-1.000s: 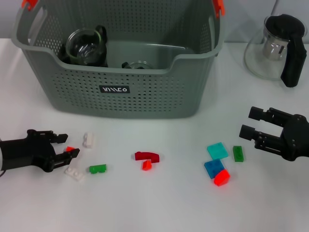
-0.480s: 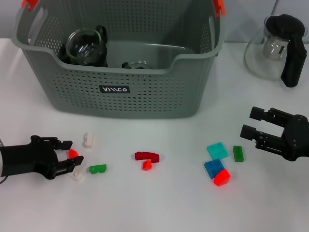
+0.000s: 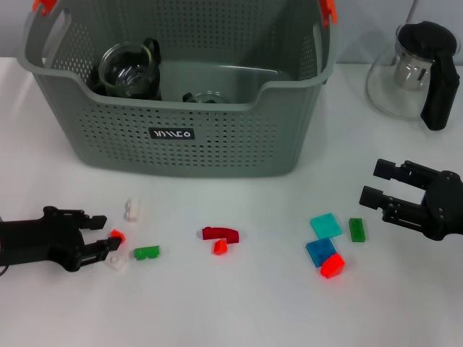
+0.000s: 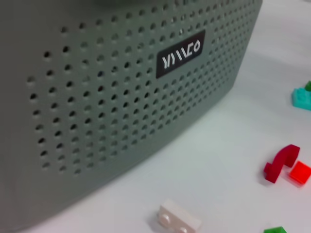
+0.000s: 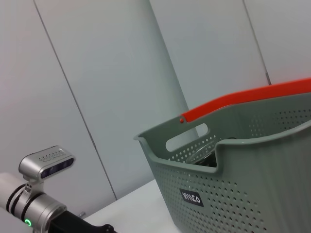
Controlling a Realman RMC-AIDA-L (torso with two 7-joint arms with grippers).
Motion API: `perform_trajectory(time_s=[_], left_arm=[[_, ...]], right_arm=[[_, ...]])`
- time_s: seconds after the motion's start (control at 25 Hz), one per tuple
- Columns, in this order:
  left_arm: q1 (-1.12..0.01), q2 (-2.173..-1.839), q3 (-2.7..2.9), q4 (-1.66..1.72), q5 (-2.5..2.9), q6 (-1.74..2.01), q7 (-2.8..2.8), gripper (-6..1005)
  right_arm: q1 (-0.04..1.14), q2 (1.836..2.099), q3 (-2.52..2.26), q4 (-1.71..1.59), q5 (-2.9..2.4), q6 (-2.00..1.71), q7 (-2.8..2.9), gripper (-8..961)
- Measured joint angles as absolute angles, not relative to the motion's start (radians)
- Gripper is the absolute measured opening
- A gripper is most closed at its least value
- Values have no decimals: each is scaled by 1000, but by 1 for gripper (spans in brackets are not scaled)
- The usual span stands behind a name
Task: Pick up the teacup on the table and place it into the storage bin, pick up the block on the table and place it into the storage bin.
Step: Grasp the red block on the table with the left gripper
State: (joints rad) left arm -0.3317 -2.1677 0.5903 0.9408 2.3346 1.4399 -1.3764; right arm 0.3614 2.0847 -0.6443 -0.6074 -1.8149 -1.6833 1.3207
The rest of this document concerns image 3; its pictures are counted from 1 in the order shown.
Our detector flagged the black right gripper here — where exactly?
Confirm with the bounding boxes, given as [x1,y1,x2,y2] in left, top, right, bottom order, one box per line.
[359,158,463,242]

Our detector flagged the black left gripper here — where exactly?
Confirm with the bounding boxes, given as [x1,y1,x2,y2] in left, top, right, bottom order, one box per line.
[0,205,123,273]

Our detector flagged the white thick toy brick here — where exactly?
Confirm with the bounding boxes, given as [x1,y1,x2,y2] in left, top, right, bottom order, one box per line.
[122,197,143,222]

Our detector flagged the green sloped toy brick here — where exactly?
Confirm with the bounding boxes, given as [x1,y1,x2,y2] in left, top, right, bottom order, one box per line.
[133,245,161,260]

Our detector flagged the glass teacup with black sleeve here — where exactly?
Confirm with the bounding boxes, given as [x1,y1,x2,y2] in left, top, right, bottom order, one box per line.
[98,37,163,101]
[182,91,229,104]

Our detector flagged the grey perforated storage basket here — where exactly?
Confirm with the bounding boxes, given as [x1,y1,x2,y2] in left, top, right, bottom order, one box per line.
[16,0,339,180]

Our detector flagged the green flat toy brick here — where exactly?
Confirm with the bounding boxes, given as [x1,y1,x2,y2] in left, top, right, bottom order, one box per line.
[348,218,368,242]

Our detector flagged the teal square plate brick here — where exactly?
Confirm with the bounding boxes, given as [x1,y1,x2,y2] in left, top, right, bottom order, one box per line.
[310,212,344,239]

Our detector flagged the blue square plate brick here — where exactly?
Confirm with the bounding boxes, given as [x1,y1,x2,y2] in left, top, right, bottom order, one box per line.
[305,237,339,268]

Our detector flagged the large orange-red sloped brick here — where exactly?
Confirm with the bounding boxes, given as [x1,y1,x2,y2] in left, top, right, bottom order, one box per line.
[320,252,347,280]

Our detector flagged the dark red curved brick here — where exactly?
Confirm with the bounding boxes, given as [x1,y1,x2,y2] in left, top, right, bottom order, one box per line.
[201,226,240,245]

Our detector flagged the black clay teapot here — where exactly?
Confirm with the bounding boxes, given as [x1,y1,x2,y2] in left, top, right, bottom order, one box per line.
[89,67,108,97]

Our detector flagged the glass teapot with black handle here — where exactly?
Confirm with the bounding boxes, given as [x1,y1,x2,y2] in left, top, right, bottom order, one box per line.
[365,20,461,132]

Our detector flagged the orange basket handle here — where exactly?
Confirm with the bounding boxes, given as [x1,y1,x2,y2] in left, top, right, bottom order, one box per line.
[31,0,339,29]

